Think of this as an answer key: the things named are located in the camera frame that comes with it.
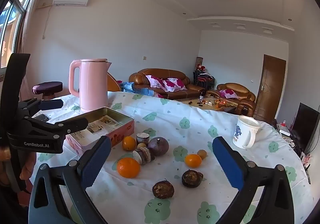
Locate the brown cylindrical vase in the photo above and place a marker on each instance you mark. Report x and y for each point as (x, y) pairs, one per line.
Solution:
(199, 62)

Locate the brown leather sofa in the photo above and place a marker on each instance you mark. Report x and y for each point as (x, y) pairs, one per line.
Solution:
(140, 78)

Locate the pink curtain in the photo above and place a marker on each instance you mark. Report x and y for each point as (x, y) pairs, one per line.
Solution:
(30, 18)

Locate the brown leather armchair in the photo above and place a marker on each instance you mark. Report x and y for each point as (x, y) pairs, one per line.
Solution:
(243, 88)

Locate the orange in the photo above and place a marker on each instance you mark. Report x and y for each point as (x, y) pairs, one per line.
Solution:
(128, 167)
(128, 143)
(193, 160)

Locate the pink electric kettle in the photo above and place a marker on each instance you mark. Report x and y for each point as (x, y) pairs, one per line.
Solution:
(93, 83)

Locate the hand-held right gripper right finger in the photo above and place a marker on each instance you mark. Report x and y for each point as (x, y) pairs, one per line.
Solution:
(227, 164)

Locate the brown mushroom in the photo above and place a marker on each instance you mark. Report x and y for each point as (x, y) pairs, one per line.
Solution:
(192, 178)

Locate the black television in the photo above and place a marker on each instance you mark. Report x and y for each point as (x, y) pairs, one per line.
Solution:
(306, 124)

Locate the white tablecloth green clouds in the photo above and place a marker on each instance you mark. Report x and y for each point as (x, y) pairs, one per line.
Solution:
(175, 119)

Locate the purple passion fruit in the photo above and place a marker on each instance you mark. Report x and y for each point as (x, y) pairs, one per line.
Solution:
(158, 146)

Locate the person's left hand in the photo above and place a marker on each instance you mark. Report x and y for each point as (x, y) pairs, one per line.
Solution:
(28, 167)

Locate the blue plaid cloth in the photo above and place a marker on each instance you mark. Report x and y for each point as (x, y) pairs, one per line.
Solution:
(130, 87)

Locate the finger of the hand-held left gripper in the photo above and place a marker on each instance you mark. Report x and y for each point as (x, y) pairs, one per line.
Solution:
(75, 125)
(51, 105)

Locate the purple cushioned stool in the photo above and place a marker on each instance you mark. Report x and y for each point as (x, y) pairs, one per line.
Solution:
(47, 86)

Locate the brown longan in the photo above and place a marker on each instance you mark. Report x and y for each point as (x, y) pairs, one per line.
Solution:
(202, 154)
(141, 145)

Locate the pink metal tin box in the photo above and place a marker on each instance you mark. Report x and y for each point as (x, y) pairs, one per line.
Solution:
(122, 130)

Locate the pink floral pillow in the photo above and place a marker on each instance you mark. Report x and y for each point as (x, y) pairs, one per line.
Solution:
(176, 83)
(228, 94)
(155, 81)

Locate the brown wooden door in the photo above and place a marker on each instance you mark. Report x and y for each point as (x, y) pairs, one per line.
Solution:
(271, 88)

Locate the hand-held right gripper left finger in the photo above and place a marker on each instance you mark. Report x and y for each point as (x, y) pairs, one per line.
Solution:
(96, 161)

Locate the cluttered coffee table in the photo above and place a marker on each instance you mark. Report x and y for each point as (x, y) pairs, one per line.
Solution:
(195, 101)

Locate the stacked dark chairs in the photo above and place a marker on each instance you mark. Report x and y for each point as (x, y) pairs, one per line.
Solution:
(203, 78)

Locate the printed paper sheet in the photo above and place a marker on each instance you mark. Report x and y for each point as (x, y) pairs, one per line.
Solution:
(105, 122)

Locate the window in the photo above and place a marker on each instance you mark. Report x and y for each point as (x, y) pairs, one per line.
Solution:
(10, 21)

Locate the dark brown mangosteen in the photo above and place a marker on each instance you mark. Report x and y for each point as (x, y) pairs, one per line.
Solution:
(163, 189)

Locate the white mug blue print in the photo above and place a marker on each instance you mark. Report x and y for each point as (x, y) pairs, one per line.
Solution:
(243, 134)

